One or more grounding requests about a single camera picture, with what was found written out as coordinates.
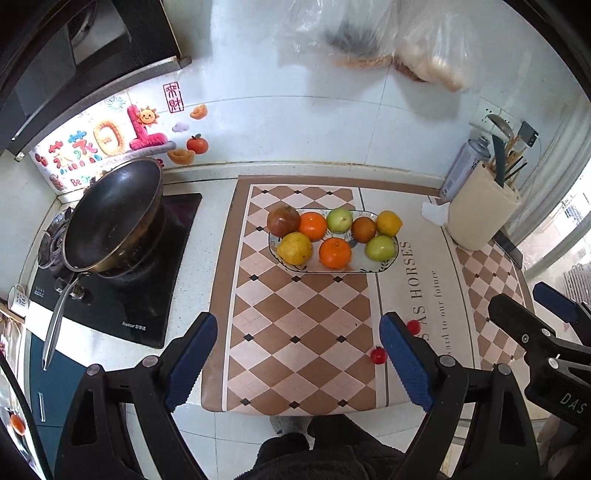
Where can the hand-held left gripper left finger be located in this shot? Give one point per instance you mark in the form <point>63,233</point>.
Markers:
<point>191,362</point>

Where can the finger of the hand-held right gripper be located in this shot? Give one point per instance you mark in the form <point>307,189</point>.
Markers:
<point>512,316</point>
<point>554,300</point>

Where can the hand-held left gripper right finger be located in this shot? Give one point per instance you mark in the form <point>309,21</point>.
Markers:
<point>406,364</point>

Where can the red cherry tomato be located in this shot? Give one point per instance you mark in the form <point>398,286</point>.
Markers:
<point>414,327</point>
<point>379,356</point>

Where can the oval patterned ceramic plate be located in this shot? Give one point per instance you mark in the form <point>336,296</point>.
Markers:
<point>364,266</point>

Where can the green apple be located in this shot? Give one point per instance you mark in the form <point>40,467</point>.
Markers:
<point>381,248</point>
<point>340,219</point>

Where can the orange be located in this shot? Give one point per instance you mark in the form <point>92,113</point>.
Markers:
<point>312,226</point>
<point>335,253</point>

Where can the brown round fruit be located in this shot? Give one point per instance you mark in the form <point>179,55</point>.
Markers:
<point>363,229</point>

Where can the yellow citrus fruit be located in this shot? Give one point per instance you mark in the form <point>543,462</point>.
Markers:
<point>388,223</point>
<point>294,248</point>

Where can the black smartphone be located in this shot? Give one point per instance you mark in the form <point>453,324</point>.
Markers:
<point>509,249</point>

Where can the black glass gas stove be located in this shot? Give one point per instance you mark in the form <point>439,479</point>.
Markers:
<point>138,304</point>

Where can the grey fuzzy slipper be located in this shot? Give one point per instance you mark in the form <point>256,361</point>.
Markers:
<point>281,423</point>

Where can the cream utensil holder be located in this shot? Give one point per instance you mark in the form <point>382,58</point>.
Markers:
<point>480,212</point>

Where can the checkered printed table runner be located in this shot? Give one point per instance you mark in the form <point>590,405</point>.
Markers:
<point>300,332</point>

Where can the person's legs in dark trousers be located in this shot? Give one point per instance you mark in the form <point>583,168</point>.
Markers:
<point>332,452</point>

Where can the sliding glass door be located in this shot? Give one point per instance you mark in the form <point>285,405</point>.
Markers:
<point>563,184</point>

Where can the white tissue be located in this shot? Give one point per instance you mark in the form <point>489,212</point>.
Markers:
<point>434,213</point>

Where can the bundle of wooden chopsticks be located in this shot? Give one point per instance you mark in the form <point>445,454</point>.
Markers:
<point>515,161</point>

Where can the black kitchen knife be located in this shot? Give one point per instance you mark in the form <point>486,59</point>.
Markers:
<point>498,159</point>

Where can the grey spray can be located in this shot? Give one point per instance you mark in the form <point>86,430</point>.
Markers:
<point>461,168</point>

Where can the black charger plug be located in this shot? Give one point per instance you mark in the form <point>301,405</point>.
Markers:
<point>527,134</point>

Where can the refrigerator door with magnets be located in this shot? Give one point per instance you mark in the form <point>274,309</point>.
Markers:
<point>11,369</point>

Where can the white mug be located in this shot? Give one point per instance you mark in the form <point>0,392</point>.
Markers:
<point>19,301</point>

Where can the small orange magnet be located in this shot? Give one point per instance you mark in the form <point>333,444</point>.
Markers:
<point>17,422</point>

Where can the metal kitchen utensil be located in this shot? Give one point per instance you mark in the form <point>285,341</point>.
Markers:
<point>501,122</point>

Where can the clear plastic bag with eggs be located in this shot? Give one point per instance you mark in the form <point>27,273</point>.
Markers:
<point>438,50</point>

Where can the black range hood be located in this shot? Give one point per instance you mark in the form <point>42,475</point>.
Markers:
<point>69,55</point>

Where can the clear plastic bag dark contents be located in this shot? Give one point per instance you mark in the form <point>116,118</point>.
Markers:
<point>337,32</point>

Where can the white wall socket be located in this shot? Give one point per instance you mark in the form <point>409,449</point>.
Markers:
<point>482,115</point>

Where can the gold ingot wall sticker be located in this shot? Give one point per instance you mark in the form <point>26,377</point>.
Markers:
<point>181,156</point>

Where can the persimmon wall sticker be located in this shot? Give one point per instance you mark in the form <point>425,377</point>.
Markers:
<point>197,144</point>

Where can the colourful wall sticker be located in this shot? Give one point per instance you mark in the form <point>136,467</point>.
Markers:
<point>106,141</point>

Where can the red seal wall sticker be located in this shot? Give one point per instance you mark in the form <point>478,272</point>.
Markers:
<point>173,97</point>

